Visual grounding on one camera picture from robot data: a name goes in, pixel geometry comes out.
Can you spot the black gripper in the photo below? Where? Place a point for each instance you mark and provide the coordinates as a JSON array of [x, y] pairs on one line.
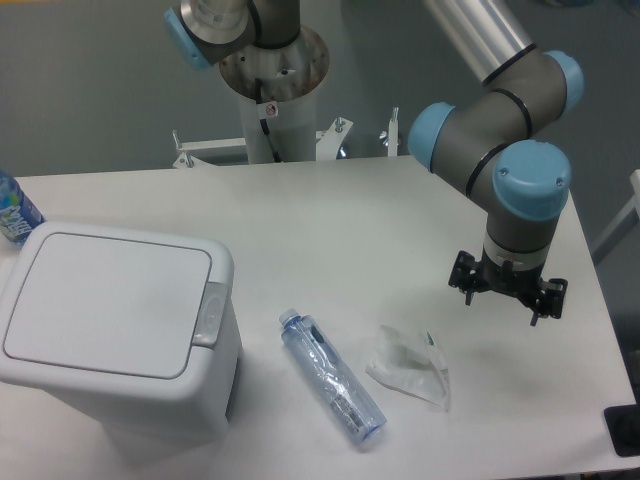
[[544, 298]]

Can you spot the white push-button trash can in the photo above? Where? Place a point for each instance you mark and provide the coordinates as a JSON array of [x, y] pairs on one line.
[[135, 330]]

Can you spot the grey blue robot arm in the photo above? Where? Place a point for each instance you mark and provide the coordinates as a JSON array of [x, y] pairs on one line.
[[486, 151]]

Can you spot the crumpled clear plastic bag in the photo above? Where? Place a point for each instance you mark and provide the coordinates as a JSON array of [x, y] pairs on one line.
[[412, 364]]

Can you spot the black clamp at table edge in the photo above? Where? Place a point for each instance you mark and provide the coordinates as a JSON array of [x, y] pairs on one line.
[[623, 426]]

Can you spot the clear empty plastic bottle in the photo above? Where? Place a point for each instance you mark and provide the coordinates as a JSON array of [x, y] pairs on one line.
[[331, 378]]

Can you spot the blue labelled water bottle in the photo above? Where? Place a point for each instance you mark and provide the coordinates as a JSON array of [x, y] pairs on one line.
[[19, 216]]

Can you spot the white frame at right edge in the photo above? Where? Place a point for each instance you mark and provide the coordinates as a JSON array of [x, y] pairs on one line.
[[624, 221]]

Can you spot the white metal frame bracket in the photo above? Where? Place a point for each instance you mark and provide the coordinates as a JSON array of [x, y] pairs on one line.
[[267, 146]]

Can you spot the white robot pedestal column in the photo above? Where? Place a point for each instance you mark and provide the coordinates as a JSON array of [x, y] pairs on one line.
[[278, 86]]

